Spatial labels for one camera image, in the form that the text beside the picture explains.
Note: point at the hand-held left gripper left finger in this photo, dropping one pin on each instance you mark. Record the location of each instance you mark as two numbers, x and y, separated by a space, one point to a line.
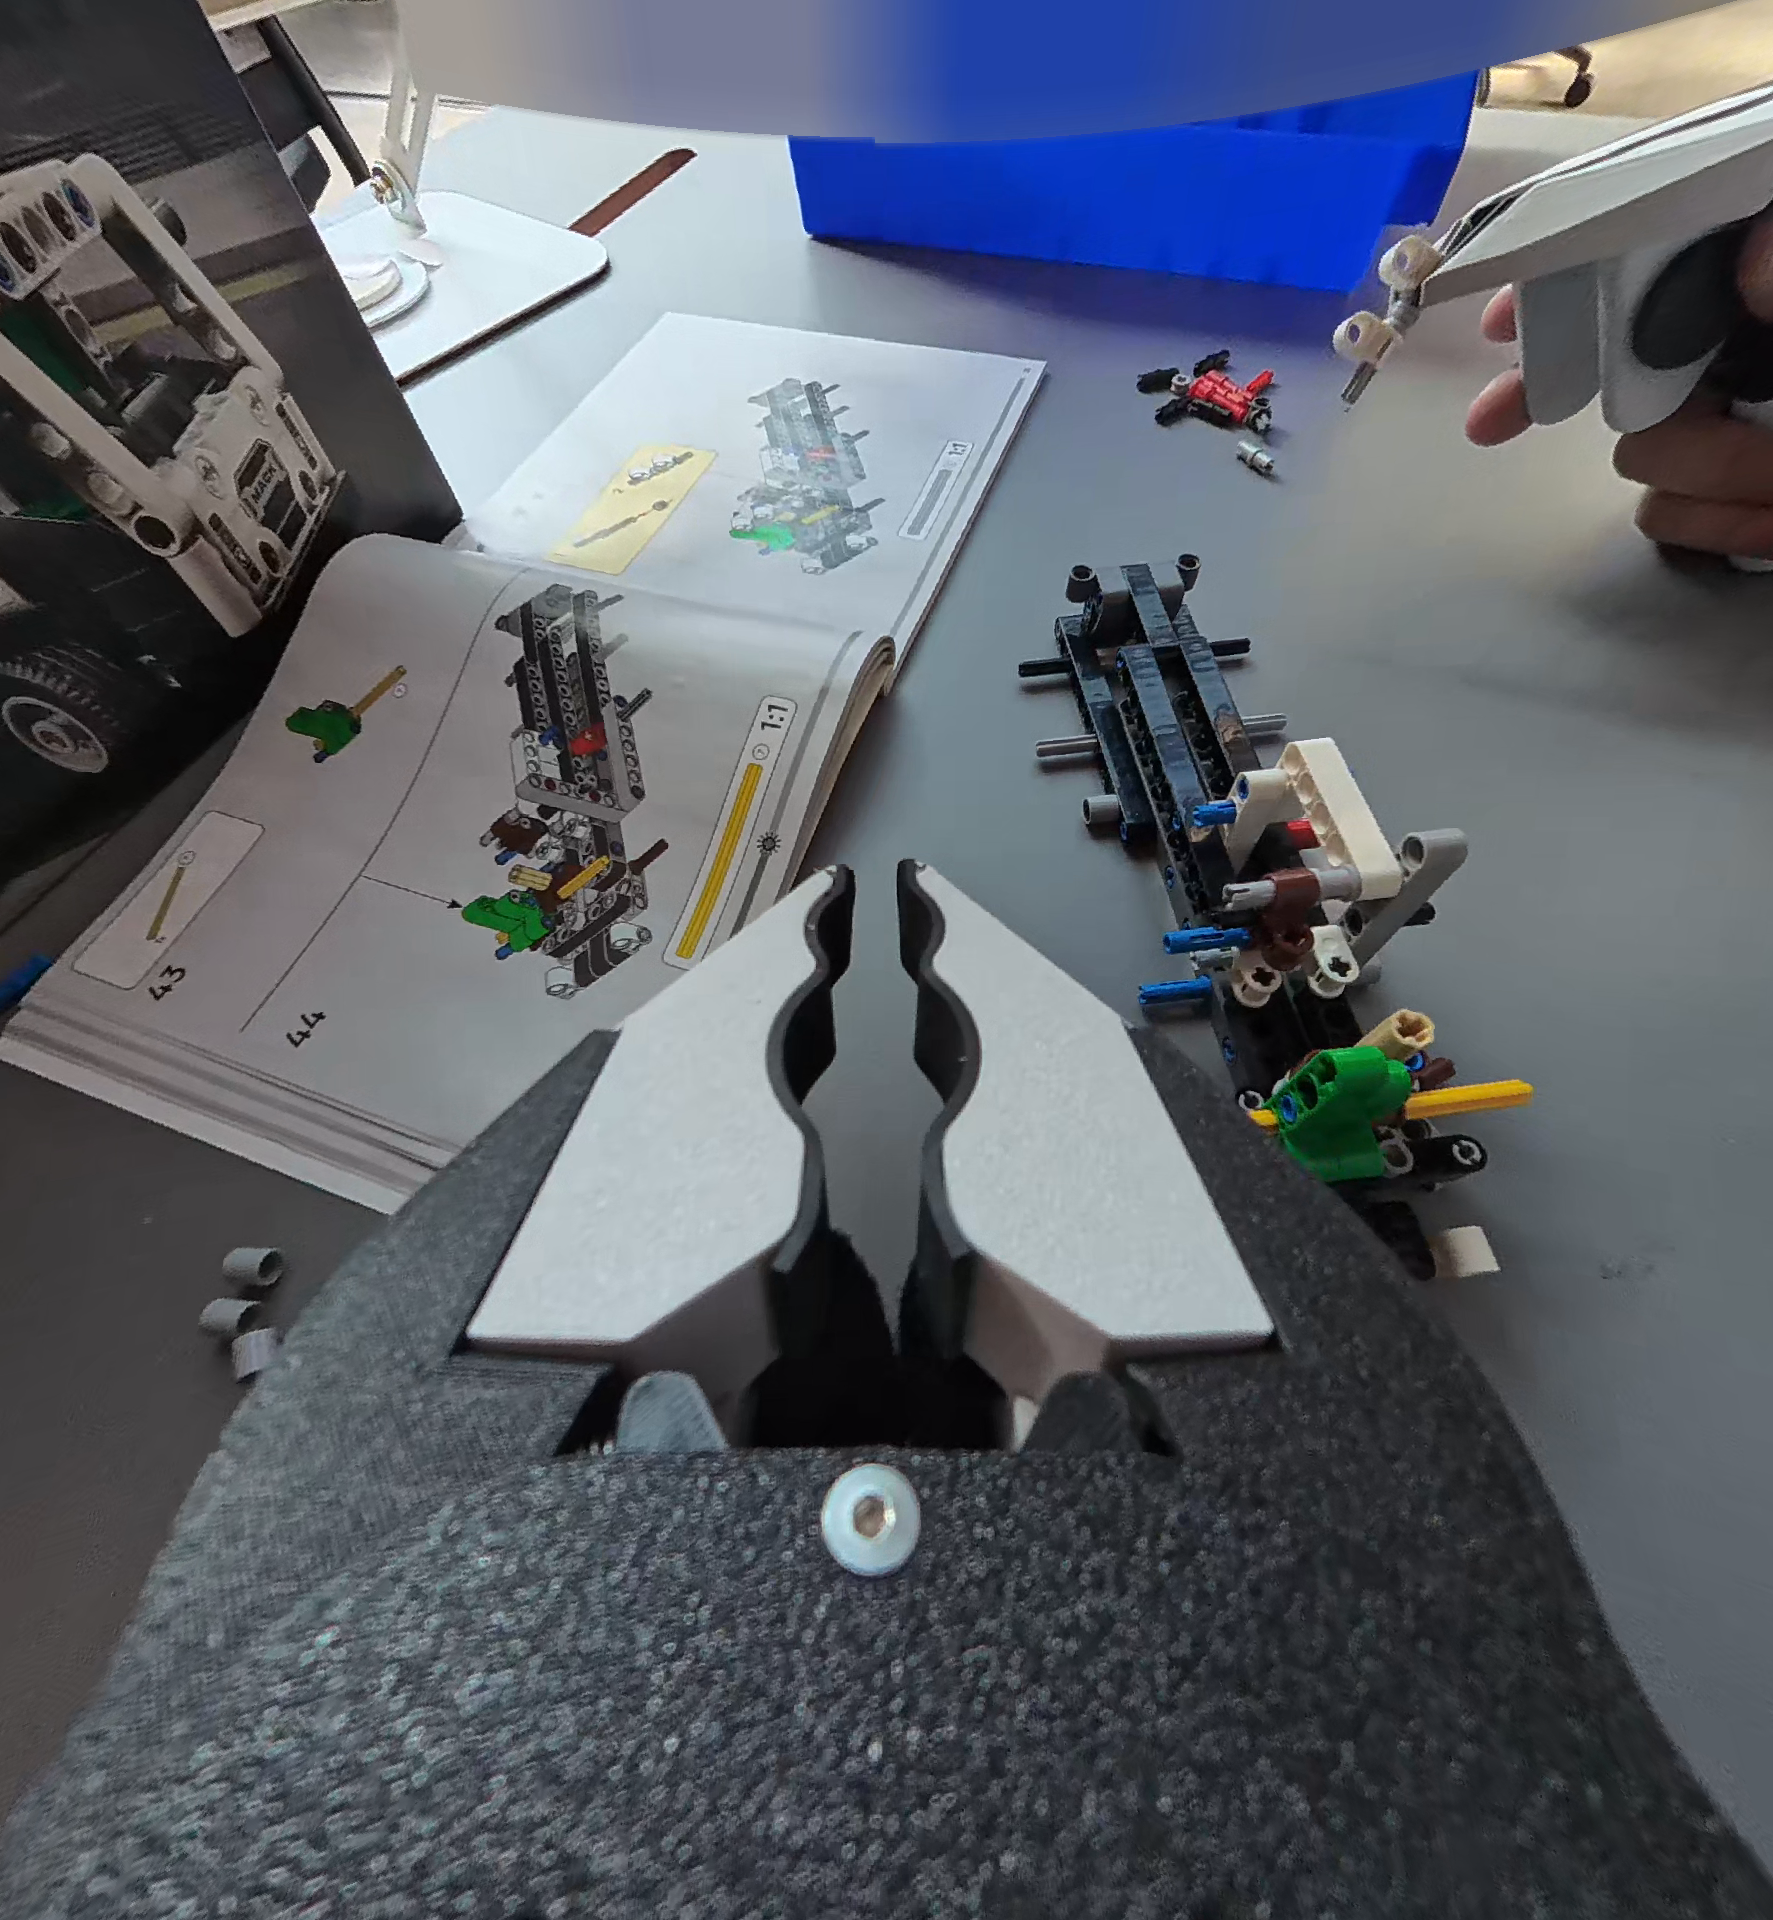
645 1200

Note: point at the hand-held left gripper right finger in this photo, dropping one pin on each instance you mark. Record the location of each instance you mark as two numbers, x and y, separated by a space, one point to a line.
1095 1200

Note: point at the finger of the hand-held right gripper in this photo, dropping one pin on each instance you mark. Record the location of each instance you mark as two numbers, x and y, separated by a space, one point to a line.
1650 157
1575 248

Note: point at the lego truck chassis assembly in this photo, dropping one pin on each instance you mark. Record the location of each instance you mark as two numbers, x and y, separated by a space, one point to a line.
1171 705

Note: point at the white lego connector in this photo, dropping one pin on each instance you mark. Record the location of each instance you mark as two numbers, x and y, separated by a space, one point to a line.
1463 1252

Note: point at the small grey lego pin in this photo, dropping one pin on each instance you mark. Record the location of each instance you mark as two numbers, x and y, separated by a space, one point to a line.
1255 460

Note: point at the red and black lego piece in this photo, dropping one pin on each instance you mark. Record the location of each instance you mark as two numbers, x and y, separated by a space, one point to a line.
1213 393

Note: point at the grey lego bush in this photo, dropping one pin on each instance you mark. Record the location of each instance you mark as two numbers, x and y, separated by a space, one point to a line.
228 1317
253 1267
253 1352

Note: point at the black lego set box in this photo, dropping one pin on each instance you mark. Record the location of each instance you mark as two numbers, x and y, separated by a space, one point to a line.
75 450

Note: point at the person's right hand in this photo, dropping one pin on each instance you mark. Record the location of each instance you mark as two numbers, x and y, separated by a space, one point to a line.
1757 481

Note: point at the blue plastic bin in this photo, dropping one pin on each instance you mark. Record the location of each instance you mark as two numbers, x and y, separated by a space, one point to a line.
1095 211

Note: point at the open instruction booklet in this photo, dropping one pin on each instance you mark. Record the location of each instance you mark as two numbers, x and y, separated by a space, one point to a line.
451 750

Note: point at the brown strip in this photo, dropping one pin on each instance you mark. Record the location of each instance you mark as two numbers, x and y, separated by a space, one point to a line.
631 192

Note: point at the white board stand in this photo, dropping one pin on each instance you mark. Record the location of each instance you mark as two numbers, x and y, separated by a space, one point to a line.
511 256

